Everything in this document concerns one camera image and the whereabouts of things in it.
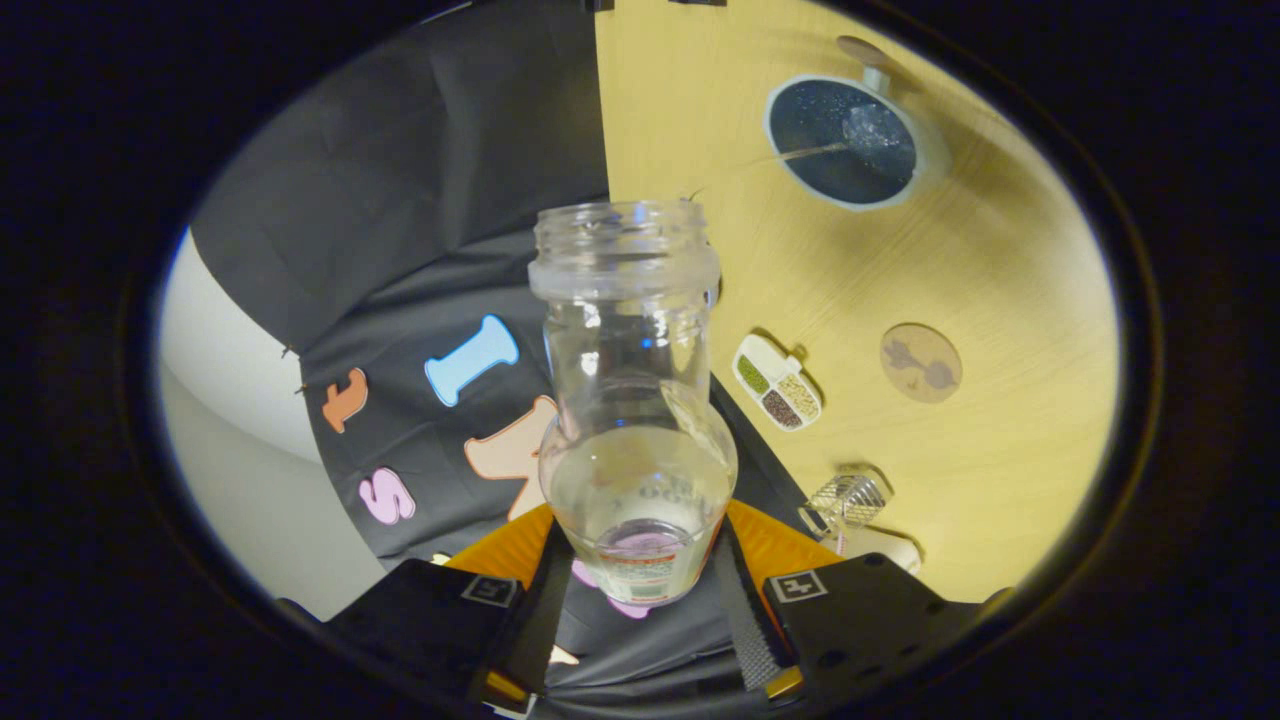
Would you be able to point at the round cork coaster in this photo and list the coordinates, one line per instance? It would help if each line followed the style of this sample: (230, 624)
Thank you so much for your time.
(921, 362)

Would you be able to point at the white divided snack tray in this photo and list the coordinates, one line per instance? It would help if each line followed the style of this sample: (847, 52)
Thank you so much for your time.
(778, 383)

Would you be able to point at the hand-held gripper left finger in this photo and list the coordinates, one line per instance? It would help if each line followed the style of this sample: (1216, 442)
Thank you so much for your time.
(538, 620)

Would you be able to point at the black backdrop cloth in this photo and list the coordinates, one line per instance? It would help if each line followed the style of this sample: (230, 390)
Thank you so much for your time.
(440, 150)

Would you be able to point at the clear glass juice bottle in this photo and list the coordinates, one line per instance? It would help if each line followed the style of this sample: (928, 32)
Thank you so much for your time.
(635, 480)

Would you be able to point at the wooden table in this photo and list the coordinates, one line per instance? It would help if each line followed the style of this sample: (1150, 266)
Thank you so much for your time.
(1000, 280)

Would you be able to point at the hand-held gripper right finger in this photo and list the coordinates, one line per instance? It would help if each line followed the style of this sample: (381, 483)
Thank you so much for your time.
(748, 620)

